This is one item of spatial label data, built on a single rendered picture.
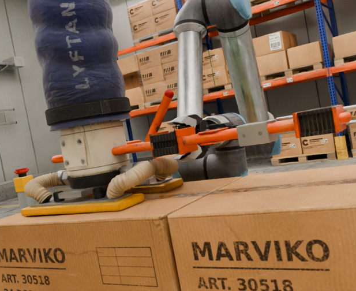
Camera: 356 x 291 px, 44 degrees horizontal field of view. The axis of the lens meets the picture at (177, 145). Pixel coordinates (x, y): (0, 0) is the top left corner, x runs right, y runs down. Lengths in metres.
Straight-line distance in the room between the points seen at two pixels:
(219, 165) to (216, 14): 0.53
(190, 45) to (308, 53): 6.90
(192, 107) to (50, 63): 0.48
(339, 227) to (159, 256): 0.35
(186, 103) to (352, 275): 0.83
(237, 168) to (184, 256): 0.50
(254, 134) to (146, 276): 0.37
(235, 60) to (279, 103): 8.27
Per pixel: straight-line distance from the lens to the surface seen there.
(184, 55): 1.49
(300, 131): 0.91
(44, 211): 1.18
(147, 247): 0.91
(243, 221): 0.79
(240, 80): 1.67
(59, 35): 1.15
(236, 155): 1.31
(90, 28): 1.16
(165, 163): 1.13
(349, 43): 8.20
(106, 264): 1.00
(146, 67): 9.84
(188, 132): 1.05
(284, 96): 9.84
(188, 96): 1.42
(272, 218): 0.77
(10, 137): 12.63
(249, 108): 1.74
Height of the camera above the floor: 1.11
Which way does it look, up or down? 3 degrees down
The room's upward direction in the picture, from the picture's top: 10 degrees counter-clockwise
